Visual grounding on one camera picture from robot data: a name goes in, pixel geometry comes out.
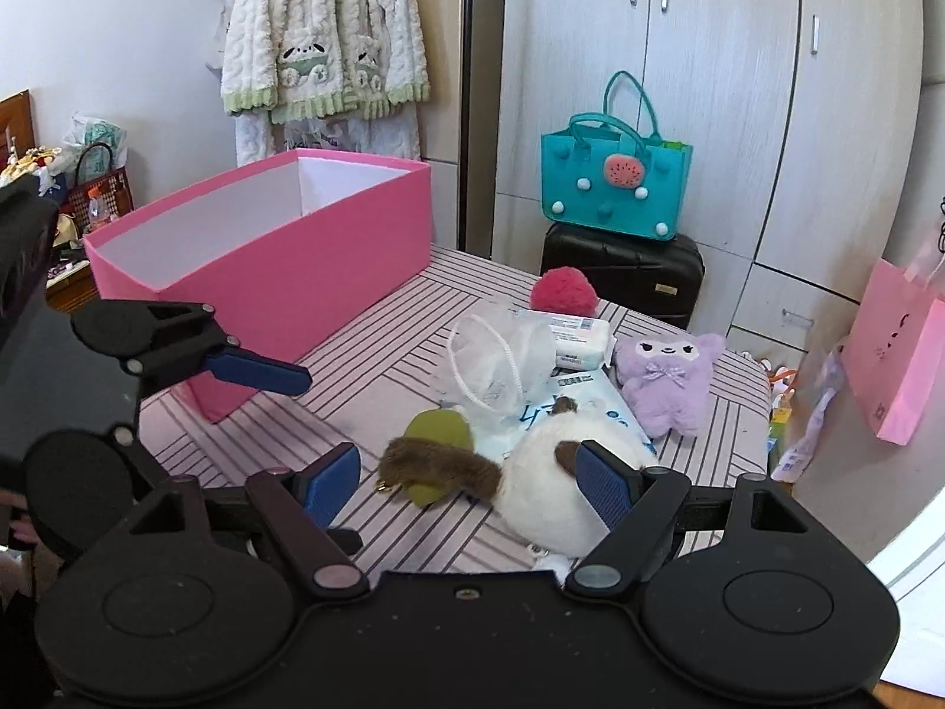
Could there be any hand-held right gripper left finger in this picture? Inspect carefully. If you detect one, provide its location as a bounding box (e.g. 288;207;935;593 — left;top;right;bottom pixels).
125;441;372;601

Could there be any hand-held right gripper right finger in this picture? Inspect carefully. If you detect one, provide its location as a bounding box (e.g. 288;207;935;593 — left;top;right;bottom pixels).
563;440;817;601

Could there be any white and brown plush toy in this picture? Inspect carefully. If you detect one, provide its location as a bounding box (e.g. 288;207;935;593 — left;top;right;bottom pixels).
493;397;660;558

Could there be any purple plush toy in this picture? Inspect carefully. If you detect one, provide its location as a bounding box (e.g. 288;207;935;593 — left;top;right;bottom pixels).
614;334;728;438

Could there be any green and brown plush toy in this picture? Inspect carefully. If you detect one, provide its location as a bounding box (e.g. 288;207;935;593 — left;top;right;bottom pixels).
379;408;504;509

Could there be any pink storage box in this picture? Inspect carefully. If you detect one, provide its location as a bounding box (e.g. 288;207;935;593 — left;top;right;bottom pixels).
83;149;433;424

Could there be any person's left hand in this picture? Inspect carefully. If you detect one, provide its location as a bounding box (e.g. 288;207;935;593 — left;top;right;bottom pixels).
0;491;40;555

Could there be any white and blue flat packet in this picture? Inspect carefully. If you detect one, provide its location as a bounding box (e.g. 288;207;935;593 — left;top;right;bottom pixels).
478;371;658;468

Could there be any white wet wipes pack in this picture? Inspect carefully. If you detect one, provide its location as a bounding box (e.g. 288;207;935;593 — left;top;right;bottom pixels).
517;308;618;372

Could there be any clear plastic bag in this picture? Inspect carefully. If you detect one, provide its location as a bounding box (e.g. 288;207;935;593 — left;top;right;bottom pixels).
432;314;556;422

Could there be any colourful carton pack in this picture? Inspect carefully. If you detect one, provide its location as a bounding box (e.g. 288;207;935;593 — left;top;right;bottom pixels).
766;362;800;459

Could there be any red fluffy plush ball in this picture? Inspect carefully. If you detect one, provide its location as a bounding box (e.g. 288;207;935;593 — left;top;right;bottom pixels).
530;266;601;318

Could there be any black suitcase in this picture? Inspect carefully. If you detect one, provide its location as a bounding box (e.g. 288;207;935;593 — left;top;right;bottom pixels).
541;223;706;331

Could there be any white plastic packet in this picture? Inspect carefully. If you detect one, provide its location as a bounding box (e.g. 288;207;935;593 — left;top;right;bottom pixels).
781;343;849;484

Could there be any brown mesh basket bag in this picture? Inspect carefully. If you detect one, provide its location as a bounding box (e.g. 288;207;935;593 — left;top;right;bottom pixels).
55;144;138;238

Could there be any white fleece garment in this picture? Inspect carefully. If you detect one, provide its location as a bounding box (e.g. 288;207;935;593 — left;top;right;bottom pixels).
234;105;422;164

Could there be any white printed plastic bag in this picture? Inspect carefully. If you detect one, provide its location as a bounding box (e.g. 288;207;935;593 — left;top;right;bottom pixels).
63;112;128;171

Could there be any wooden headboard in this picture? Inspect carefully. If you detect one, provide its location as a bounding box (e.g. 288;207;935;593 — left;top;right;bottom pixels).
0;89;38;167

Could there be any teal felt tote bag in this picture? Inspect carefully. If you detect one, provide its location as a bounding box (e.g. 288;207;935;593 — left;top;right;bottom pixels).
540;71;693;241

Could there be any pink paper bag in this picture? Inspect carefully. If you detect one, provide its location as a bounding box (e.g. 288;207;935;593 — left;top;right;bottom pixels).
842;258;945;446

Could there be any white door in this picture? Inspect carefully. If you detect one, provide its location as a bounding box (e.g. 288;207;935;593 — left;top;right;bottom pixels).
865;509;945;699

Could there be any cream and green fleece jacket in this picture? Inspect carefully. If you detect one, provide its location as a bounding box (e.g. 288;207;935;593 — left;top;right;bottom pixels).
220;0;431;125

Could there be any white wardrobe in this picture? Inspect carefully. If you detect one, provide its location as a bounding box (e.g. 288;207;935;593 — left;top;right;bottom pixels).
496;0;926;356

